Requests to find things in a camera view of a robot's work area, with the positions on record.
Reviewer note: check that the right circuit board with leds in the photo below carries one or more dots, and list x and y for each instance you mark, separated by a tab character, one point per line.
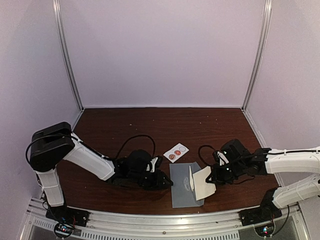
264	230

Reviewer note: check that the white sticker sheet with seals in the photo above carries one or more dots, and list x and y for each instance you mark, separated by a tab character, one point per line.
176	152

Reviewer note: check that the aluminium frame post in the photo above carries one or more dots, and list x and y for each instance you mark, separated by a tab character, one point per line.
265	26
65	53

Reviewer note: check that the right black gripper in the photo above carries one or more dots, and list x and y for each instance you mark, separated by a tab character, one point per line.
216	177

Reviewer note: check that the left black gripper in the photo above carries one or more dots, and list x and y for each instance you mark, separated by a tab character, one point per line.
158	182

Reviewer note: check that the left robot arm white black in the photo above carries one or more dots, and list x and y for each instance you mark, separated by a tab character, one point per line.
51	145

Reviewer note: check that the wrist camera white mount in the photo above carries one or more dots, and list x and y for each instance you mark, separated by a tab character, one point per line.
154	164
220	158

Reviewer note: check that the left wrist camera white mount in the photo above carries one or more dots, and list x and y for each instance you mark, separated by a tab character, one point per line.
154	164

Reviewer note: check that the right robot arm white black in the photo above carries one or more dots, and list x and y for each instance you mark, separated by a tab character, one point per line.
234	160

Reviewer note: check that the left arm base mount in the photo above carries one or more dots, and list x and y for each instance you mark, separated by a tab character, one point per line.
70	216

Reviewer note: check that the right aluminium frame post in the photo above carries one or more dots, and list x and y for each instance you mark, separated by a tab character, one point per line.
265	26

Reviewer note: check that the front aluminium rail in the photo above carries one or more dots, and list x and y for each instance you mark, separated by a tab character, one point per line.
225	225

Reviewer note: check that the left circuit board with leds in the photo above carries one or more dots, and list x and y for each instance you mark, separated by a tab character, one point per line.
62	231

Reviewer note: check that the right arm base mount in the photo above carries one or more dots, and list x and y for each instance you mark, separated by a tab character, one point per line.
258	215

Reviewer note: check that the grey envelope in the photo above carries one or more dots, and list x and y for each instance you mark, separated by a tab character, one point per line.
182	195

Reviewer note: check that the left aluminium frame post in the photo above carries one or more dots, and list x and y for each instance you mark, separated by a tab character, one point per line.
65	53

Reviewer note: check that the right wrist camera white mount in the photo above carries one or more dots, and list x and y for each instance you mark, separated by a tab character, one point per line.
220	158

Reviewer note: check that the circuit board with leds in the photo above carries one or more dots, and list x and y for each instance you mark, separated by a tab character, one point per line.
264	230
62	231

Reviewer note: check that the beige letter paper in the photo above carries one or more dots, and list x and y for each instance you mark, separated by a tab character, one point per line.
191	179
201	187

